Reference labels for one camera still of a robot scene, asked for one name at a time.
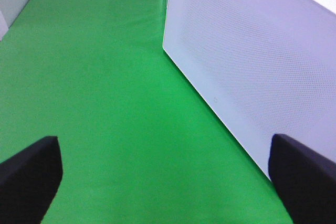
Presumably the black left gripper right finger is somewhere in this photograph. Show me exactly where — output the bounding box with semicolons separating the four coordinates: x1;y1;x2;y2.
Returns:
268;134;335;223

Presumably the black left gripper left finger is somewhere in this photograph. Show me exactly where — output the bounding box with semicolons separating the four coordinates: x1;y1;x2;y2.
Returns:
1;136;63;223

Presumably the white microwave door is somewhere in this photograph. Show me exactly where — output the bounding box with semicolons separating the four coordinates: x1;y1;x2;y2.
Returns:
163;0;335;173

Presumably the green table cloth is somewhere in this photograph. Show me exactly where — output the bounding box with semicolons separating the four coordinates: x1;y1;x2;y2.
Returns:
1;0;291;223

